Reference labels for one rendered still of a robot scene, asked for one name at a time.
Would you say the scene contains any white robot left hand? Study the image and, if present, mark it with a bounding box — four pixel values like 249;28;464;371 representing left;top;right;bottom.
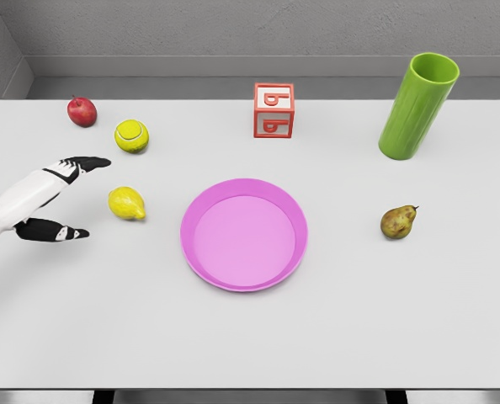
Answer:
0;156;112;243

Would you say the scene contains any yellow lemon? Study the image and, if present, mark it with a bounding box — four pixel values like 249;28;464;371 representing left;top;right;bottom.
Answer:
108;186;147;221

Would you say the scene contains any pink round plate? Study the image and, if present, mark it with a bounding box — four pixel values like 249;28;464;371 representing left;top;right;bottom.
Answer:
179;178;309;293

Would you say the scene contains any red apple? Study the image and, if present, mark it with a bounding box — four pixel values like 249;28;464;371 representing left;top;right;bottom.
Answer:
66;95;98;129

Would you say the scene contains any yellow tennis ball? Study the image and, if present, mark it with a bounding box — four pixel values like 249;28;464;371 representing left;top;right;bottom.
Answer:
114;119;151;155

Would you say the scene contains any red letter block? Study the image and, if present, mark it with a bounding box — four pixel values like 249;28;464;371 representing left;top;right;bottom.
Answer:
253;82;295;140

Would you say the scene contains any brown-green pear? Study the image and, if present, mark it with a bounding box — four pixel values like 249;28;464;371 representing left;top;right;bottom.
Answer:
380;205;420;242

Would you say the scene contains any tall green cup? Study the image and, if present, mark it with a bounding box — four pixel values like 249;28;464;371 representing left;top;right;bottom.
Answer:
378;51;461;161

